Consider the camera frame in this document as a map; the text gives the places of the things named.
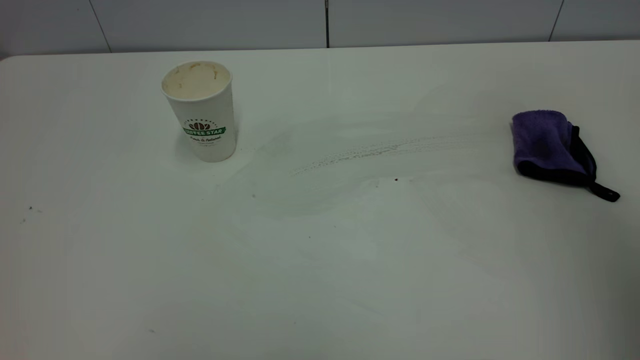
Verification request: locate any white paper coffee cup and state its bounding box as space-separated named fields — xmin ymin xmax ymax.
xmin=161 ymin=60 xmax=238 ymax=163

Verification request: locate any purple cloth with black trim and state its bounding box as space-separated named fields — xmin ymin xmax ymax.
xmin=510 ymin=109 xmax=621 ymax=203

